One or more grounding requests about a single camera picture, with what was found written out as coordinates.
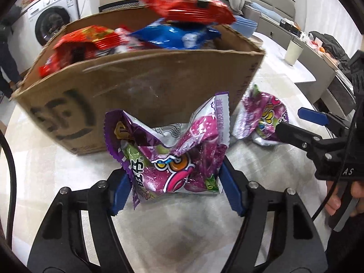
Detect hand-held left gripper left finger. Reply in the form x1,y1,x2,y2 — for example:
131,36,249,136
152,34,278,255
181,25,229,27
27,169,134,273

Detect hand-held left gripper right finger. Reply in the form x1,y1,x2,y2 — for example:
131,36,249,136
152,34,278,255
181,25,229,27
217,158,326,273

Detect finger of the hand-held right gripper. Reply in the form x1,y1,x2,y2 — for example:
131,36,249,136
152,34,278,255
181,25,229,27
275,122,334,160
298,107,350,135

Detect purple grape candy bag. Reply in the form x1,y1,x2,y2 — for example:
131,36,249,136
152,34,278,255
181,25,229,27
104,92,230,210
232,85,289,148

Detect brown cardboard box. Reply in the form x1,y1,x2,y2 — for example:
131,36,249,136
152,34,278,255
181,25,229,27
11,6,266,155

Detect red white noodle snack bag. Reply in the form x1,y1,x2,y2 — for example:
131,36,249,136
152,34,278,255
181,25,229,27
38,25,123,78
95,28,151,58

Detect blue snack bag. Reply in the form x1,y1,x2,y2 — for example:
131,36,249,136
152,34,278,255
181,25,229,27
128,18,222,50

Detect person's right forearm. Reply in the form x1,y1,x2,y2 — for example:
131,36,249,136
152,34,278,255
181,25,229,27
324,225,363,273

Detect person's right hand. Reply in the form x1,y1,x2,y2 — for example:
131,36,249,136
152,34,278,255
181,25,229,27
326,180,364,217

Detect grey cabinet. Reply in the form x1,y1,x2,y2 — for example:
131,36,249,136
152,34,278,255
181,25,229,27
257,14,356,117

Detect white cup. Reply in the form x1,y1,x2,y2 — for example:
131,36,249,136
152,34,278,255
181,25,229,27
285,40,303,66

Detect black padded jacket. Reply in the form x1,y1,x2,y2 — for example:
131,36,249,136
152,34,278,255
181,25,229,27
308,31,353,69

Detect small black box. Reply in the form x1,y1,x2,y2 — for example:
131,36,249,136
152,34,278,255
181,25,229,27
280,19,299,30

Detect blue bowl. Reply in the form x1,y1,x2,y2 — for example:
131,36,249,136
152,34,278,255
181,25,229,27
237,24,258,37
235,15,258,27

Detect light blue cushion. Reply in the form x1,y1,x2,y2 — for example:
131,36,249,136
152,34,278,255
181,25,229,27
250,2,269,16

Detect black white patterned stool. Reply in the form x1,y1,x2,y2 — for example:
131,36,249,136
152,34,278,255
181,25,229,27
99,1,140,13

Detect white washing machine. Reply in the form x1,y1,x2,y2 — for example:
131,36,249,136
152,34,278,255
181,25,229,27
21,0,80,47

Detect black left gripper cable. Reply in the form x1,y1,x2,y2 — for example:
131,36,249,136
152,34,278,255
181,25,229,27
0,131,18,243

